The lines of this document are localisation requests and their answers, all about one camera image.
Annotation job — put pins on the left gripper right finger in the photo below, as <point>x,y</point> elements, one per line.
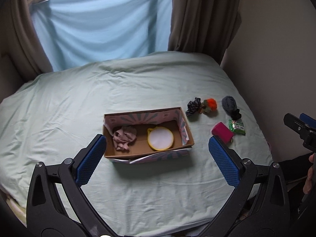
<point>258,205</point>

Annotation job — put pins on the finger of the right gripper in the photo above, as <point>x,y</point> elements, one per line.
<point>308,120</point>
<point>306,133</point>

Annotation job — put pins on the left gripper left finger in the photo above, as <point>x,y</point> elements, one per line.
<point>56,205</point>

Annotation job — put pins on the green tissue packet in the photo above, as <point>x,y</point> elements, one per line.
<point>237,127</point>

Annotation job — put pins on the grey and black sock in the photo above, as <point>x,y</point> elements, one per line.
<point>230,107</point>

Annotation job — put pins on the orange pompom with green leaf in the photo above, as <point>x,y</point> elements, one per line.
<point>208,106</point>

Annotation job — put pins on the pink fabric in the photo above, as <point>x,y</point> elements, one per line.
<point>123,137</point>

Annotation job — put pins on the black printed ribbon scrunchie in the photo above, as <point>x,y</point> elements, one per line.
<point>193,107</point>

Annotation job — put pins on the round white yellow-rimmed pad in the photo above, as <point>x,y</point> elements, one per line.
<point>160,138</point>

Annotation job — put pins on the cardboard box with patterned lining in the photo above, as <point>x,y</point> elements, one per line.
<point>173,119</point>

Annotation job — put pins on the person's right hand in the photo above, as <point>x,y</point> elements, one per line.
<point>308,183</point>

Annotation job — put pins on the pale green bed sheet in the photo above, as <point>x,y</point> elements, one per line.
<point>57,114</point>

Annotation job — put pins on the brown right curtain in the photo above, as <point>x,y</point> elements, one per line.
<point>204,26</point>

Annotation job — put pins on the brown curtain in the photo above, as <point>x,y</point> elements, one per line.
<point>204,26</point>
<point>20,42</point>

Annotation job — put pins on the brown left curtain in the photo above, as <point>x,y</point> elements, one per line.
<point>20,42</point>

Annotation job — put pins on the light blue hanging cloth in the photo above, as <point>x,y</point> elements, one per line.
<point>74,33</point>

